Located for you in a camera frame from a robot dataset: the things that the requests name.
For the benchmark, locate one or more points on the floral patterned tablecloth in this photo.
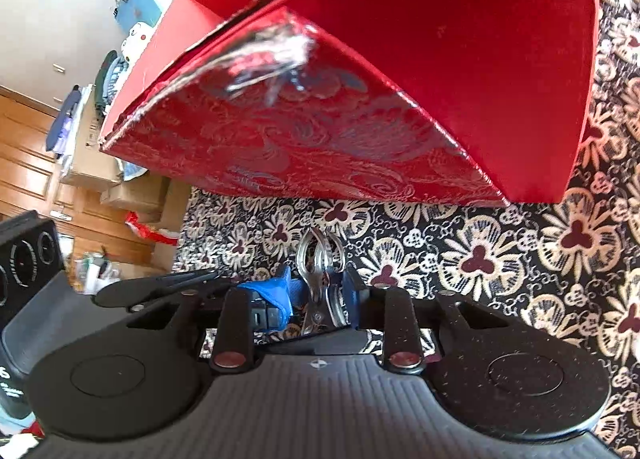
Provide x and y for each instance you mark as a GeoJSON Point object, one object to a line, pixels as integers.
{"type": "Point", "coordinates": [570, 269]}

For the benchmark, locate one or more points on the metal nail clipper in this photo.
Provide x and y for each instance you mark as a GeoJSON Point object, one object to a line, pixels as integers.
{"type": "Point", "coordinates": [320, 262]}

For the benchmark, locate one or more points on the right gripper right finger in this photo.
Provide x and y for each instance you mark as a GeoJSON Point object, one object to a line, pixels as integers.
{"type": "Point", "coordinates": [391, 312]}

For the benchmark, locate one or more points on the cardboard box on floor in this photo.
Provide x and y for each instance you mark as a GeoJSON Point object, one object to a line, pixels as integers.
{"type": "Point", "coordinates": [83, 164]}

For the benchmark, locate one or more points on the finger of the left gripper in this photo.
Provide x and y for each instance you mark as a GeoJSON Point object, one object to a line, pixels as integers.
{"type": "Point", "coordinates": [134, 291]}

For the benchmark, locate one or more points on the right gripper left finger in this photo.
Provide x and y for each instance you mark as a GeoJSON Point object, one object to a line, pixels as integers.
{"type": "Point", "coordinates": [252, 307]}

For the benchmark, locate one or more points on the red cardboard box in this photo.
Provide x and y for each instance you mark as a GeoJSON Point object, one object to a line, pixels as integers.
{"type": "Point", "coordinates": [468, 102]}

